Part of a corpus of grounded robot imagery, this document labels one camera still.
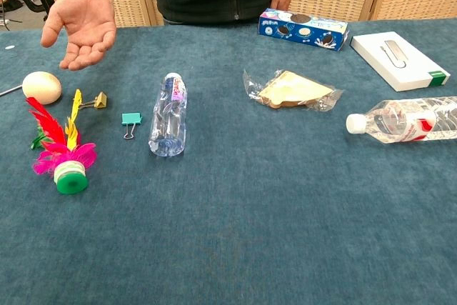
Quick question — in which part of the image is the person's right hand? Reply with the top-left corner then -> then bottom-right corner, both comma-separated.
40,0 -> 118,71

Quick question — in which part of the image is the beige egg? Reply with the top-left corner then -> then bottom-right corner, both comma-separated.
21,71 -> 63,106

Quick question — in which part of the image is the blue cookie box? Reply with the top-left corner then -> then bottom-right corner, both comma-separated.
258,8 -> 349,52

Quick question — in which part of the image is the gold binder clip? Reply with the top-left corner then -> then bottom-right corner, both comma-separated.
79,91 -> 108,111

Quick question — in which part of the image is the plastic-wrapped bread slice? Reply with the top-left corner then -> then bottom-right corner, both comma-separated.
243,69 -> 344,112

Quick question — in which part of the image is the thin silver metal rod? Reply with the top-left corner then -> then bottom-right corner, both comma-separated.
0,84 -> 24,97

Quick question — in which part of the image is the teal binder clip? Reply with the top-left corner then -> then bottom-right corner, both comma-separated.
121,112 -> 144,140

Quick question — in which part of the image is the small purple-label water bottle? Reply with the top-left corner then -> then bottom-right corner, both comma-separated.
148,72 -> 188,158

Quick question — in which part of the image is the white USB hub box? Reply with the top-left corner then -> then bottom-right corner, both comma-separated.
349,31 -> 451,92

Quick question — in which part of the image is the colourful feather shuttlecock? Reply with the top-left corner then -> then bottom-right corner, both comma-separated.
25,89 -> 98,196

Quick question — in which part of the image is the large red-label water bottle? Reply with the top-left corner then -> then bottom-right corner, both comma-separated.
345,96 -> 457,144

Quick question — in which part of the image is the blue table cloth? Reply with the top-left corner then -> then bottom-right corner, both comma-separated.
0,18 -> 457,305

